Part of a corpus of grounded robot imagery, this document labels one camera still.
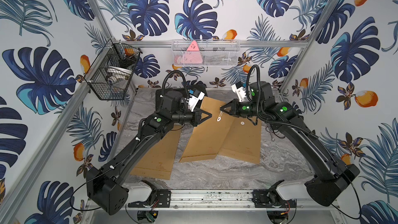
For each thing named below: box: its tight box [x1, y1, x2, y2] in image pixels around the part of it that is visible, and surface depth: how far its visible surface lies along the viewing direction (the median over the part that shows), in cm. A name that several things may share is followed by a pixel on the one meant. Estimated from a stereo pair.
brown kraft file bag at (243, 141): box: [217, 116, 262, 165], surface depth 92 cm
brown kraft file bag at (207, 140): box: [179, 96, 235, 163], surface depth 69 cm
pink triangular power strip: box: [182, 40, 203, 64], surface depth 92 cm
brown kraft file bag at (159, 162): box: [130, 124, 183, 180], surface depth 87 cm
